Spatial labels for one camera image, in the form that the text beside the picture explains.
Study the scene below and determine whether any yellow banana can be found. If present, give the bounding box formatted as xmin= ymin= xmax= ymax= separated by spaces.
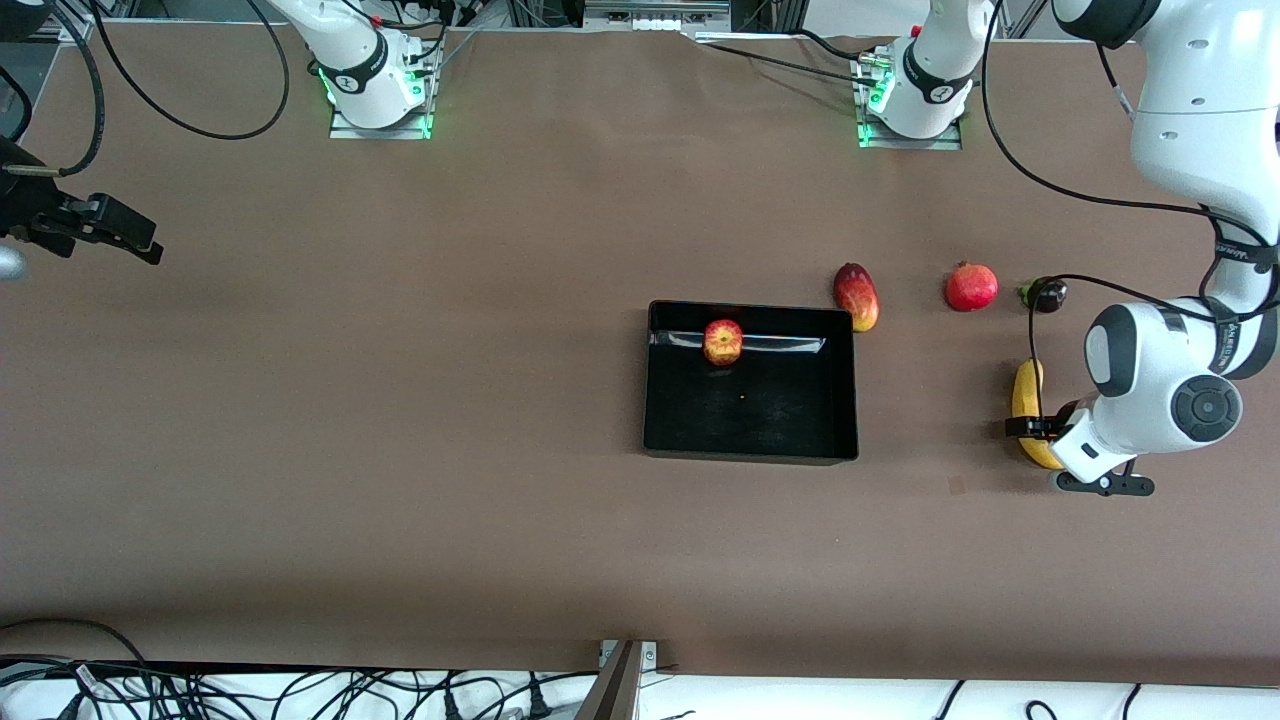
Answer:
xmin=1011 ymin=358 xmax=1069 ymax=472

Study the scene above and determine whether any black plastic box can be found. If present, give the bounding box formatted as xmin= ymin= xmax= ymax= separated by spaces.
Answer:
xmin=643 ymin=300 xmax=860 ymax=467

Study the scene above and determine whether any red yellow apple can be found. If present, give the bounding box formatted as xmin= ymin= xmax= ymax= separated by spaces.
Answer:
xmin=702 ymin=318 xmax=745 ymax=367

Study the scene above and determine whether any grey metal connector box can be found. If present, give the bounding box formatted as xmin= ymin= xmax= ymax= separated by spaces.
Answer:
xmin=584 ymin=0 xmax=733 ymax=32

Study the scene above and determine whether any dark purple mangosteen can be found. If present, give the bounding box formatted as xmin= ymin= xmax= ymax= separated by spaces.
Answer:
xmin=1018 ymin=276 xmax=1069 ymax=315

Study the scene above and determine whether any red pomegranate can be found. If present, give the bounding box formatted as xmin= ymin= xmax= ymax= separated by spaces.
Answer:
xmin=945 ymin=261 xmax=1000 ymax=313

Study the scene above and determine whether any red yellow mango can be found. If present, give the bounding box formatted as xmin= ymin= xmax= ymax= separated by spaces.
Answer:
xmin=833 ymin=262 xmax=881 ymax=333

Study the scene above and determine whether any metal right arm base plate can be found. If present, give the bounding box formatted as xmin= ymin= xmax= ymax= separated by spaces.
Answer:
xmin=329 ymin=45 xmax=434 ymax=140

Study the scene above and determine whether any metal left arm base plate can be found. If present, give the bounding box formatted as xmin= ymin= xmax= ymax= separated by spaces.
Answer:
xmin=856 ymin=50 xmax=964 ymax=151

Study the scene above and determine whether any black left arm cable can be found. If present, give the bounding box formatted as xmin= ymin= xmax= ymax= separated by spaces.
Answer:
xmin=982 ymin=0 xmax=1280 ymax=427

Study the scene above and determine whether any black cable on table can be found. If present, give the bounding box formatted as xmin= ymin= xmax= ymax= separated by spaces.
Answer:
xmin=695 ymin=28 xmax=891 ymax=87

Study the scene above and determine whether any tangle of black floor cables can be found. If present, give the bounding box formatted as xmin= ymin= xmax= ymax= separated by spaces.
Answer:
xmin=0 ymin=655 xmax=601 ymax=720

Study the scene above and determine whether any grey metal frame bracket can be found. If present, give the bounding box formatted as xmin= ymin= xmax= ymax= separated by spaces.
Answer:
xmin=575 ymin=638 xmax=663 ymax=720

